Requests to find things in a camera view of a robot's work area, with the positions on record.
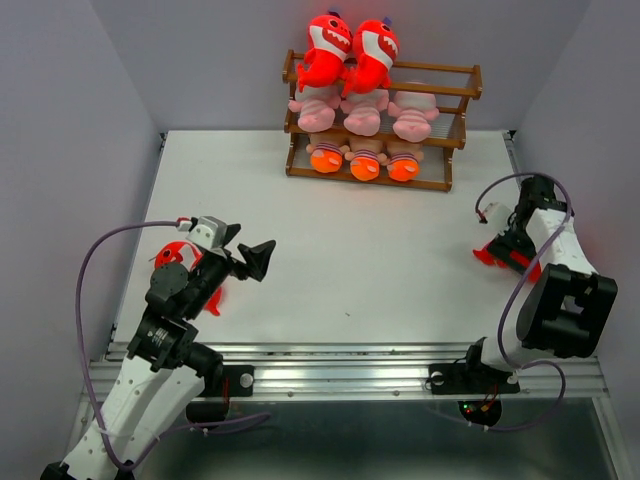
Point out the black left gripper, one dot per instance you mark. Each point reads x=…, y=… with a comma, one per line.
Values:
x=257, y=257

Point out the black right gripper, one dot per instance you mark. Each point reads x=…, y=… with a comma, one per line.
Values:
x=508, y=228

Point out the red shark plush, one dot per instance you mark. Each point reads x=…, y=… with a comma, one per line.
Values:
x=330, y=41
x=188, y=255
x=376, y=47
x=514, y=260

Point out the boy doll black hair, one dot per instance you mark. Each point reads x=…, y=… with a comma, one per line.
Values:
x=326, y=151

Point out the boy doll from corner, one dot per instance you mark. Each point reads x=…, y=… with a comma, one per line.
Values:
x=404, y=160

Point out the boy doll face up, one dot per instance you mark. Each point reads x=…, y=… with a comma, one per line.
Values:
x=365, y=157

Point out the pink pig plush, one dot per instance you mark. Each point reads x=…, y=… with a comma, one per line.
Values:
x=414, y=113
x=316, y=107
x=363, y=111

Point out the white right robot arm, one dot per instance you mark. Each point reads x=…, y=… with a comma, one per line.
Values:
x=569, y=303

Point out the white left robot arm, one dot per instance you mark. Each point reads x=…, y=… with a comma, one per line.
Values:
x=165, y=367

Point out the wooden three-tier shelf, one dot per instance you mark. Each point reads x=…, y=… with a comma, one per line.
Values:
x=454, y=87

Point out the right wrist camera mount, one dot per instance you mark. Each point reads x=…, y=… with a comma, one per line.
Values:
x=495, y=214

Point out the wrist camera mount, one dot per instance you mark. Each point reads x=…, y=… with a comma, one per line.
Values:
x=206, y=232
x=495, y=214

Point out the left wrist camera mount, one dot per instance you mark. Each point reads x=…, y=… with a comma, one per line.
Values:
x=206, y=232

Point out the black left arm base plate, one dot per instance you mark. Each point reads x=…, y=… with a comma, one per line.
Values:
x=230, y=381

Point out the aluminium rail frame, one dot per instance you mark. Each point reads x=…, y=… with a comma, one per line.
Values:
x=368, y=284

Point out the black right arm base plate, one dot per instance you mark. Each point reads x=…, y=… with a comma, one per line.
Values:
x=459, y=379

